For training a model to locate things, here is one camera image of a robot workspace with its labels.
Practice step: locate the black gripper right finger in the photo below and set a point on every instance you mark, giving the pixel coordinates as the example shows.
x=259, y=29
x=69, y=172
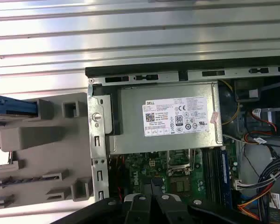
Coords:
x=165, y=210

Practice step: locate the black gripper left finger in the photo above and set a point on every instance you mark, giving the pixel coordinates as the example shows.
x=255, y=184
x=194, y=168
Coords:
x=140, y=210

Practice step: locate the hard disk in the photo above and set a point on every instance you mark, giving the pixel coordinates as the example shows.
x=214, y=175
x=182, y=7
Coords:
x=11, y=103

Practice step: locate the tall grey metal disk bay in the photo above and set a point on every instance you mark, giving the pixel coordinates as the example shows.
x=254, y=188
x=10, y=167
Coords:
x=275, y=85

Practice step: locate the CPU socket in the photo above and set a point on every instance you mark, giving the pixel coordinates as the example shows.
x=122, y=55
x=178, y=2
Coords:
x=179, y=186

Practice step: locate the metal socket cover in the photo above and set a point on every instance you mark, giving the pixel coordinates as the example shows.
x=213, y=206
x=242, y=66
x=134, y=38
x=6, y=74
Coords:
x=178, y=171

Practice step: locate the green motherboard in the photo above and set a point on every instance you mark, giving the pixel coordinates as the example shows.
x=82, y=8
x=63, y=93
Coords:
x=140, y=168

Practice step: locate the black RAM slot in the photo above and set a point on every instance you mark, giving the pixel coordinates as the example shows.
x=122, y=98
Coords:
x=205, y=172
x=211, y=172
x=217, y=172

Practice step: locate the thin metal locking lever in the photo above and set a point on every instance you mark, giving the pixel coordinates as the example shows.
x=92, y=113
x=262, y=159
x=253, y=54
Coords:
x=194, y=158

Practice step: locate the blue RAM stick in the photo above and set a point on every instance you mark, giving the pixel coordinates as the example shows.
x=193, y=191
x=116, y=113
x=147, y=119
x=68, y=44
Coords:
x=226, y=177

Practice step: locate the grey power supply unit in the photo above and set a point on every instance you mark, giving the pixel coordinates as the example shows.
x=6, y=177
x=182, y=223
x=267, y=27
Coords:
x=130, y=130

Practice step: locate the black open PC case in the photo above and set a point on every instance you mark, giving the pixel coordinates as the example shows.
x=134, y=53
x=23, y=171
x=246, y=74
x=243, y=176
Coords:
x=96, y=121

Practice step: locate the grey parts rack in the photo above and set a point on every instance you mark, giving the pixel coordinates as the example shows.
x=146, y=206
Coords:
x=49, y=149

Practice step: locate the dark labelled RAM stick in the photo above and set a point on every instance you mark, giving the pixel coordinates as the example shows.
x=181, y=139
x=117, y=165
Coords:
x=18, y=180

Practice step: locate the silver CPU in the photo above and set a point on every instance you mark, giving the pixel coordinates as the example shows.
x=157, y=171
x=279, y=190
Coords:
x=0, y=157

